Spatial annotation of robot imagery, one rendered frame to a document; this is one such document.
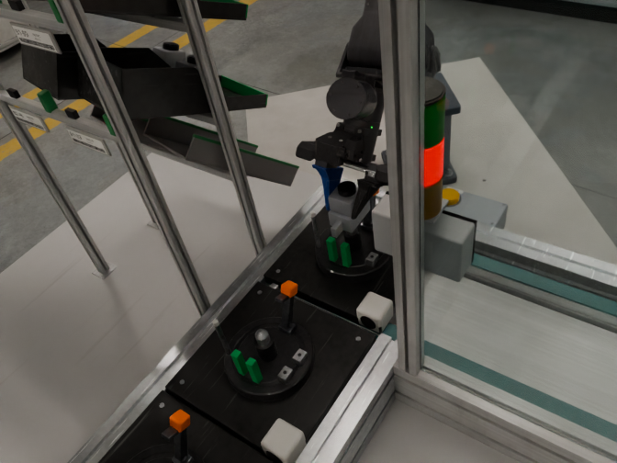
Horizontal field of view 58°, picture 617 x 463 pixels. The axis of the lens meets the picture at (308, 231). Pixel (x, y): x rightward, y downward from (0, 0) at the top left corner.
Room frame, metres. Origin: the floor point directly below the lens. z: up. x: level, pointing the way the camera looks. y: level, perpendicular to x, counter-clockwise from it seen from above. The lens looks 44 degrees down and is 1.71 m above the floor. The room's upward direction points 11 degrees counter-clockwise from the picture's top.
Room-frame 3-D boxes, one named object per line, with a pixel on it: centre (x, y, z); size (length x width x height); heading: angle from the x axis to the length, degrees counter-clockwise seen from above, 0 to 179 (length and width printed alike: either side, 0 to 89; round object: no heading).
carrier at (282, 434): (0.50, 0.10, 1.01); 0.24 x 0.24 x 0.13; 48
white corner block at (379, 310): (0.55, -0.08, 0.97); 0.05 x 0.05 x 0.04; 48
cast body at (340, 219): (0.68, -0.07, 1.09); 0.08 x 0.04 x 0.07; 138
